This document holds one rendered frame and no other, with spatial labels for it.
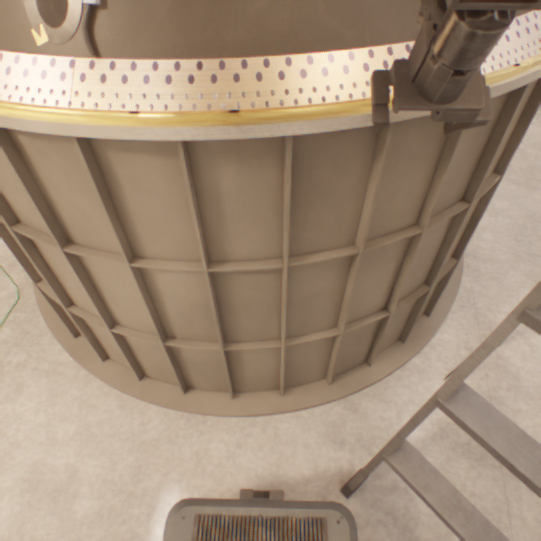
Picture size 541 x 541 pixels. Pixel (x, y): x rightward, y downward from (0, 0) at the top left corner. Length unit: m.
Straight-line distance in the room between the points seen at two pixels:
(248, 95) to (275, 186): 0.20
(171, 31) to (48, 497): 1.47
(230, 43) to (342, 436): 1.31
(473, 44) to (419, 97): 0.09
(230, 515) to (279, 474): 0.34
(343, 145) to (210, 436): 1.16
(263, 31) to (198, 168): 0.26
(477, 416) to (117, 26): 1.05
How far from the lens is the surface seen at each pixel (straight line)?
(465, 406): 1.03
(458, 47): 0.45
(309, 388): 1.60
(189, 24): 0.74
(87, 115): 0.76
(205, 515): 1.25
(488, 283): 2.18
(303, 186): 0.82
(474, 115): 0.54
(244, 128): 0.68
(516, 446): 1.05
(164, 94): 0.72
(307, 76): 0.73
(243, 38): 0.73
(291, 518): 1.23
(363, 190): 0.89
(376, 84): 0.53
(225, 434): 1.57
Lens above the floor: 1.48
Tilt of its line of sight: 49 degrees down
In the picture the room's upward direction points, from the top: 1 degrees counter-clockwise
